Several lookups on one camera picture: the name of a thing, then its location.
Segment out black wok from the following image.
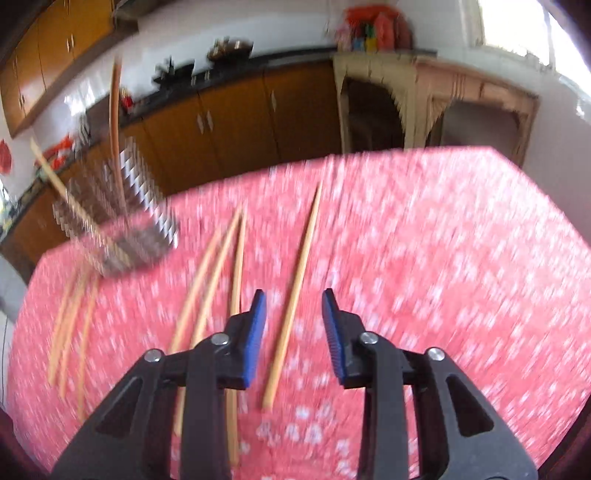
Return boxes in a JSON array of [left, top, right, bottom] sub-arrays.
[[154, 58, 197, 87]]

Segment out bright window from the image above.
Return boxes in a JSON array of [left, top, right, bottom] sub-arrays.
[[478, 0, 580, 70]]

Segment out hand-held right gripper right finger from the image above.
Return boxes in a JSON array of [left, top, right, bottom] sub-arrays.
[[322, 288, 541, 480]]

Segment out red plastic bags bundle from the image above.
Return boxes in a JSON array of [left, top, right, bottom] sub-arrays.
[[339, 4, 414, 51]]

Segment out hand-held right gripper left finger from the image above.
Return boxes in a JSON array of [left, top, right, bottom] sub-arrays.
[[51, 288, 269, 480]]

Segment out wooden chopstick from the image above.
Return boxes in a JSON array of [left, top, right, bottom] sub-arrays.
[[47, 270, 84, 384], [59, 272, 90, 400], [173, 208, 243, 437], [30, 138, 134, 271], [225, 212, 249, 467], [76, 277, 100, 421], [168, 226, 225, 354], [262, 182, 324, 409]]

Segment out brown upper wall cabinet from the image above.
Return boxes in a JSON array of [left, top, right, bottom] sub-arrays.
[[0, 0, 116, 139]]

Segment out metal wire utensil holder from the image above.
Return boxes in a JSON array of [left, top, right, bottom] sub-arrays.
[[53, 136, 181, 278]]

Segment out red floral tablecloth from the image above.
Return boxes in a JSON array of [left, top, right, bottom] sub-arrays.
[[4, 145, 591, 480]]

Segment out beige carved wooden cabinet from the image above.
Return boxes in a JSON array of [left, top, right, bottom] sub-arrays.
[[332, 51, 541, 167]]

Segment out brown lower kitchen cabinets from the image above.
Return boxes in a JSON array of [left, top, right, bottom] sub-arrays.
[[0, 60, 345, 278]]

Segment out black kitchen countertop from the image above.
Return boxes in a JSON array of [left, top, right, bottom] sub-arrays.
[[0, 46, 439, 241]]

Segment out wooden utensils in holder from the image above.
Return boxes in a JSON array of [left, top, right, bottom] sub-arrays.
[[108, 55, 127, 217]]

